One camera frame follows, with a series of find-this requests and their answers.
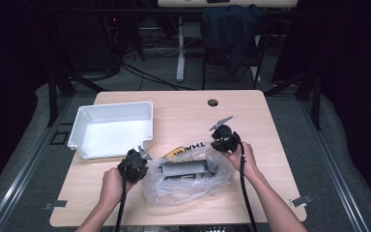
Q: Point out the white plastic bin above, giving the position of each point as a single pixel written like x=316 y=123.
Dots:
x=109 y=135

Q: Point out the dark computer cabinet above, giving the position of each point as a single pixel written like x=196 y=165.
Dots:
x=87 y=42

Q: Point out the dark blue jacket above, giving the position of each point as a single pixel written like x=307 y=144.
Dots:
x=228 y=32

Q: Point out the black metal stand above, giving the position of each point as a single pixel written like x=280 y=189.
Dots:
x=52 y=96
x=317 y=96

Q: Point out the grey tape strip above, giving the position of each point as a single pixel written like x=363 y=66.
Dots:
x=301 y=201
x=56 y=204

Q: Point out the person's right hand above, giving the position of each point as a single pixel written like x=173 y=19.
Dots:
x=246 y=162

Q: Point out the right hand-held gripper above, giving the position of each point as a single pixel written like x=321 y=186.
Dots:
x=227 y=140

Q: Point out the grey box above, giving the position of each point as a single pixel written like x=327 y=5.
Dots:
x=186 y=168

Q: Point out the black floor socket frame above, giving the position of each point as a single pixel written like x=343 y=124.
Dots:
x=59 y=137

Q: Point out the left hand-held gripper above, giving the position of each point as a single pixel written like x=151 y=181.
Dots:
x=133 y=166

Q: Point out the translucent plastic bag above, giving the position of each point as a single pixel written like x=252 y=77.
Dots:
x=180 y=191

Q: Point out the aluminium floor rail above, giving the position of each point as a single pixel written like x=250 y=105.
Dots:
x=22 y=170
x=331 y=167

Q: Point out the person's left hand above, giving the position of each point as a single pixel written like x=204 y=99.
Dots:
x=112 y=187

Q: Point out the white desk leg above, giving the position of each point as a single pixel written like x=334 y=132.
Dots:
x=181 y=58

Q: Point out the black chair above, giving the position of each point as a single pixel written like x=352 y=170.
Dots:
x=261 y=54

